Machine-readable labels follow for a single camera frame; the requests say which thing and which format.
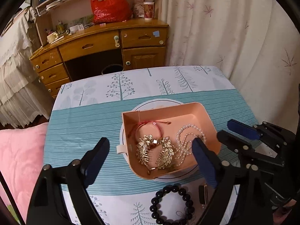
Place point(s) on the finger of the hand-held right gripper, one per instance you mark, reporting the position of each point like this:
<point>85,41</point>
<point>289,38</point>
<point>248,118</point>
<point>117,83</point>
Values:
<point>241,127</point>
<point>234,143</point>

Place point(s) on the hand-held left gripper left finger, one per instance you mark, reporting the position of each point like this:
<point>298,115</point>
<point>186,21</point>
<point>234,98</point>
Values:
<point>96,161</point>

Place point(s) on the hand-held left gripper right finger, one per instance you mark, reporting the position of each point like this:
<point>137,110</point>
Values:
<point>205,161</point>

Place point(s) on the pink storage box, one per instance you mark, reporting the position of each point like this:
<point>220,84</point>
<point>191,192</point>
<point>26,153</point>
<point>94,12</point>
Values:
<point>164,114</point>

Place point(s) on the pink smart watch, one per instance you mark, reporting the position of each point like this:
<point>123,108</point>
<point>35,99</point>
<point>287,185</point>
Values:
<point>202,194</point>

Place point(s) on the tree print tablecloth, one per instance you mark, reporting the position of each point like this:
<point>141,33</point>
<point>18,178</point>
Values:
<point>82,126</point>

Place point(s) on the white round plate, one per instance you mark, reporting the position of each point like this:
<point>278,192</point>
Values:
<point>152,106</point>

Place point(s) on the white curtain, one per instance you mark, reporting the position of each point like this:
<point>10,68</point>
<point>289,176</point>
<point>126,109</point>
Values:
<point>222,39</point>

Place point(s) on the dark waste bin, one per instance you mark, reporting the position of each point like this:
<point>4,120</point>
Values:
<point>110,69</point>

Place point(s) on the wooden desk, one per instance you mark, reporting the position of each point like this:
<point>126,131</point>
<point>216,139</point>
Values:
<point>93,44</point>

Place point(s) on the white lace cover cloth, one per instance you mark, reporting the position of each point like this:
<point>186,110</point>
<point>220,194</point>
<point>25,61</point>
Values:
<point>16,75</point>

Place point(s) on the white adhesive hook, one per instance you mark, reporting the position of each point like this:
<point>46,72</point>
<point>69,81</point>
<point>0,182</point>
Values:
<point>116,41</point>

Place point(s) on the blue sticker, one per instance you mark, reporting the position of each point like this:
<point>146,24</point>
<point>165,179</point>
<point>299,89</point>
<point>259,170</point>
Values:
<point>156,34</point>

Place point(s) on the red patterned paper cup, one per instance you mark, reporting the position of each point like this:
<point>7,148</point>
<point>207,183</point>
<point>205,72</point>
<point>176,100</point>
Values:
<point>148,10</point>

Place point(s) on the red plastic bag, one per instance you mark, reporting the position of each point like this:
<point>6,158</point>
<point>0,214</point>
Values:
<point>110,7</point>

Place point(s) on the floral paper cup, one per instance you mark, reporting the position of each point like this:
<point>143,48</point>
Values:
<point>138,9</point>

